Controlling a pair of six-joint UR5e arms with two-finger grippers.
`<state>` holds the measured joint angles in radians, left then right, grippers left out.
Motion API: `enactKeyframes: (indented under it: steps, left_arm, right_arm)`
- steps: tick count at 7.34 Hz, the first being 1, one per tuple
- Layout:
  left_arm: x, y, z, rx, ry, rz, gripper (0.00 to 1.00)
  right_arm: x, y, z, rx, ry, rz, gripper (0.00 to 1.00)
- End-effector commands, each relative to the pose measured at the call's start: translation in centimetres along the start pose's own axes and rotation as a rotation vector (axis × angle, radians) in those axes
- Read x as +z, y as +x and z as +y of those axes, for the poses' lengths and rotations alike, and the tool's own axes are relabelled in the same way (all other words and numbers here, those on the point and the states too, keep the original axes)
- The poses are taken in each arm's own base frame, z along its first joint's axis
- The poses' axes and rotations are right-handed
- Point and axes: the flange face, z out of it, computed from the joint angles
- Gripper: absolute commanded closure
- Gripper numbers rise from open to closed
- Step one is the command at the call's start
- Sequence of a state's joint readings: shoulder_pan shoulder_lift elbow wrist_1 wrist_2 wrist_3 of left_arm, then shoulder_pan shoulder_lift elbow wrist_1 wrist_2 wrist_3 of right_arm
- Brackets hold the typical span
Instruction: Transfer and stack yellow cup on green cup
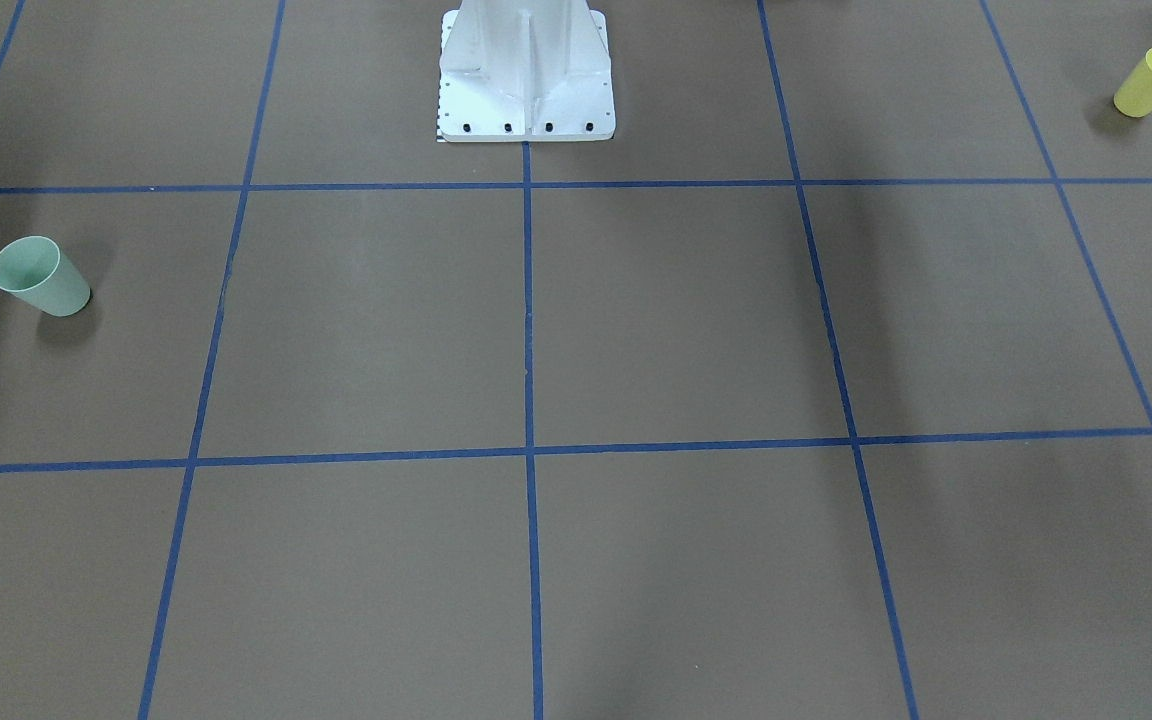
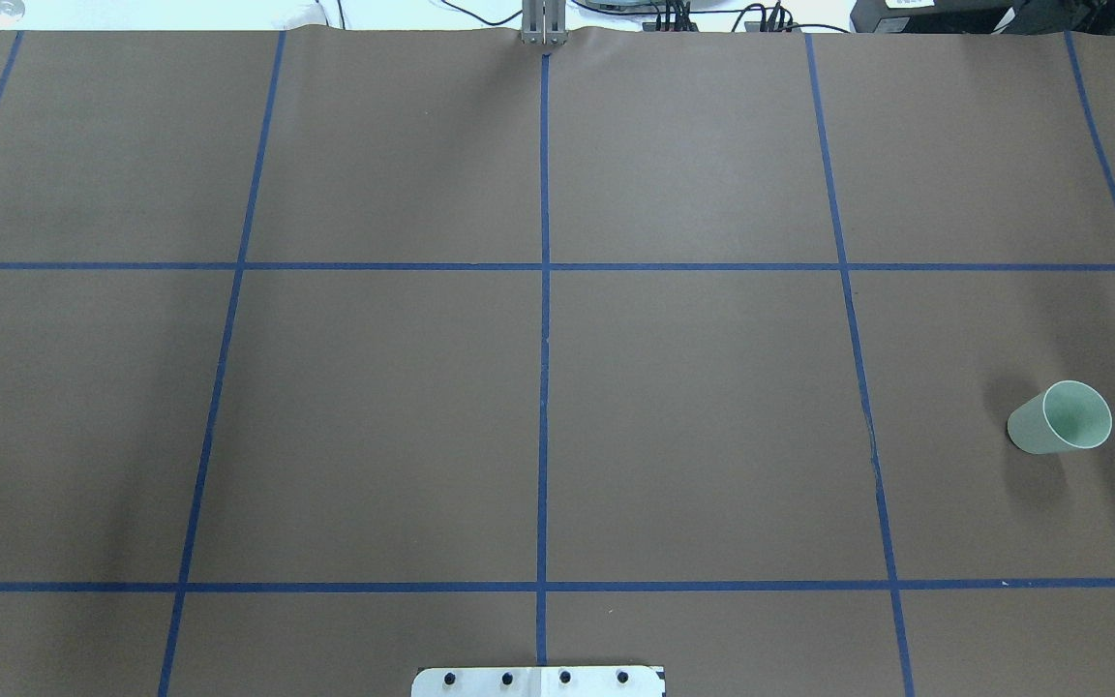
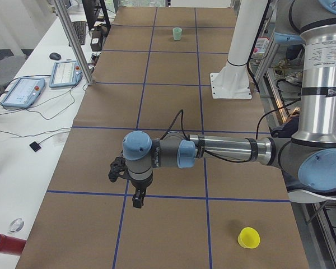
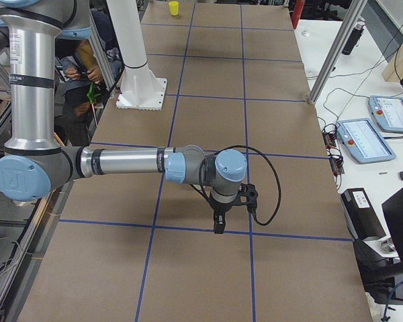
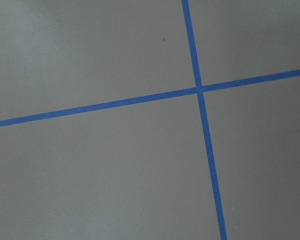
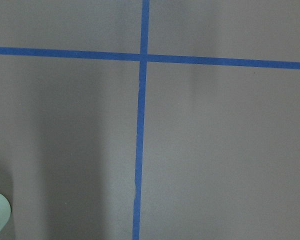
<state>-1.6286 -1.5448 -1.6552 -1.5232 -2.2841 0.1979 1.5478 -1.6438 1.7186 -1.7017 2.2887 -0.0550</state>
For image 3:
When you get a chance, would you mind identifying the black pendant cable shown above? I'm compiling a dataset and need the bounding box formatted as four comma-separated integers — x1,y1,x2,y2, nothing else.
0,84,86,138

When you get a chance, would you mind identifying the near blue teach pendant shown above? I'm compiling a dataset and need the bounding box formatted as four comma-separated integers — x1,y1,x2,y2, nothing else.
1,77,45,109

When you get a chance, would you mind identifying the yellow plastic cup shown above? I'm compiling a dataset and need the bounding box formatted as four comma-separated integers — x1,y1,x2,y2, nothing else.
237,227,260,249

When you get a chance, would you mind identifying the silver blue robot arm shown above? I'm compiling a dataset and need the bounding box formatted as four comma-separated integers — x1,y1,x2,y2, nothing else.
109,1,336,208

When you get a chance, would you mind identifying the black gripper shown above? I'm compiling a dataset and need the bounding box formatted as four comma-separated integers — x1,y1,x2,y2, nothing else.
131,178,153,208

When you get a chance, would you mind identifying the aluminium frame post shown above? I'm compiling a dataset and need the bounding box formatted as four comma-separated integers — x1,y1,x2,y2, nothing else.
54,1,95,86

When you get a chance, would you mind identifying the blue teach pendant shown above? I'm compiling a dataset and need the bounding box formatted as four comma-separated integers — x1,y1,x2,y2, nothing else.
49,61,82,88
1,77,45,109

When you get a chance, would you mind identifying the far blue teach pendant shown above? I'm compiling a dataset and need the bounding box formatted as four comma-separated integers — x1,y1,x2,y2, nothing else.
49,61,82,88

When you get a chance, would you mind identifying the crumpled clear plastic wrap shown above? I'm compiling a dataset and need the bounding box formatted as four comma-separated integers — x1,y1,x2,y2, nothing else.
8,218,25,234

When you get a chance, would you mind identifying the black computer mouse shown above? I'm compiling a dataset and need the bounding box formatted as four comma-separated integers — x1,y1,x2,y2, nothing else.
49,52,61,61

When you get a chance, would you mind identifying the red cylinder bottle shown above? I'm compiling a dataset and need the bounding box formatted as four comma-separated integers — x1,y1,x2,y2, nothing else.
0,234,26,256

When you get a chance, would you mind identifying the black keyboard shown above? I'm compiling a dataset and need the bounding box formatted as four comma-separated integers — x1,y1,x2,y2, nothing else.
72,21,86,45

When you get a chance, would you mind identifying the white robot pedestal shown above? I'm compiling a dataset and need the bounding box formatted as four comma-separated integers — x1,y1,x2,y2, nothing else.
210,0,269,100

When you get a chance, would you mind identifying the small black usb hub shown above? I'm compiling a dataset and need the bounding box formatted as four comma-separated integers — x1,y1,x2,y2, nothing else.
29,141,41,152

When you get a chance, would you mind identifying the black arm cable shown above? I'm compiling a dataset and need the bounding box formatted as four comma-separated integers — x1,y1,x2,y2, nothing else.
160,109,258,163

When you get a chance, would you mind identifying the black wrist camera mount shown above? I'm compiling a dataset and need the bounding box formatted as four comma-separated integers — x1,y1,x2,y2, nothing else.
108,157,130,183

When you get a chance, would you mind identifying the green plastic cup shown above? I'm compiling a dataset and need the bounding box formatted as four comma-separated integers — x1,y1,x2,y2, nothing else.
172,27,183,41

